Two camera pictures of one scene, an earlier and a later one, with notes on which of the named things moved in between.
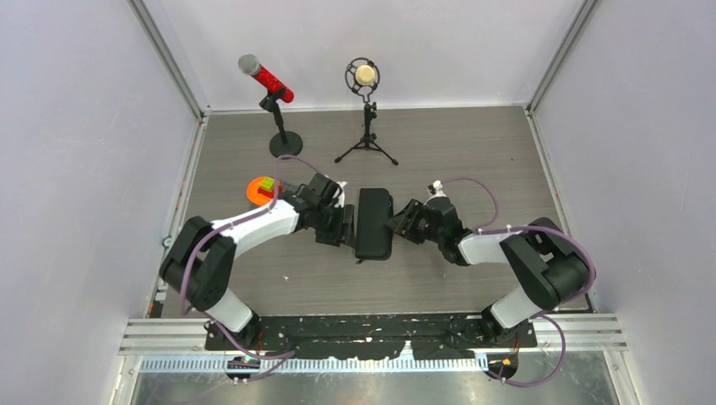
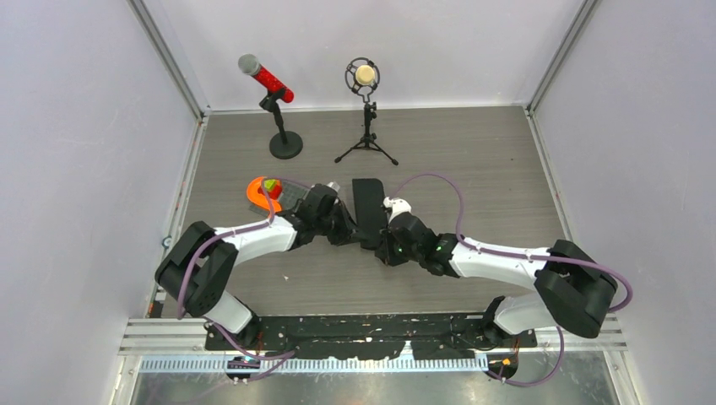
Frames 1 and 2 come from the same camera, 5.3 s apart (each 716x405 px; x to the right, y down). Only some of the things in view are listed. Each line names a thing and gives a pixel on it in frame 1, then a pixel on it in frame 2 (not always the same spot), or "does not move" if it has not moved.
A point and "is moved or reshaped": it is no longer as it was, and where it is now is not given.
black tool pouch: x=374 y=229 is moved or reshaped
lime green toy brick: x=268 y=183 does not move
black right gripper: x=405 y=222 to x=387 y=251
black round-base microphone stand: x=282 y=143 does not move
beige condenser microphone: x=361 y=77 does not move
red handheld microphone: x=251 y=65 does not move
